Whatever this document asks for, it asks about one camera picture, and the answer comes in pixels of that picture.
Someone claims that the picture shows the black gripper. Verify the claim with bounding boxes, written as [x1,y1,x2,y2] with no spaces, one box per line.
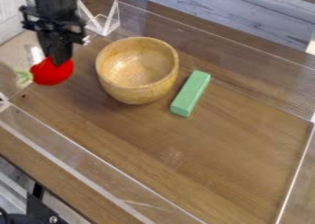
[19,0,87,65]

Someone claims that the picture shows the red plush tomato toy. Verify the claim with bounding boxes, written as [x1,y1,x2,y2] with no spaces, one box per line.
[16,57,74,86]

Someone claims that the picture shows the wooden bowl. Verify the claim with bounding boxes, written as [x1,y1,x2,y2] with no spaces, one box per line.
[95,37,181,105]

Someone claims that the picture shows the green rectangular block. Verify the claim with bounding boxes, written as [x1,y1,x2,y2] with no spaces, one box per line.
[170,70,213,117]

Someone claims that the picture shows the black clamp under table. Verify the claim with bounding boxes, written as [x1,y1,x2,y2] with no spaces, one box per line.
[0,183,70,224]

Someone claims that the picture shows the clear acrylic tray wall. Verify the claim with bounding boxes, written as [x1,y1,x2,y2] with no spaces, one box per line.
[0,2,315,224]

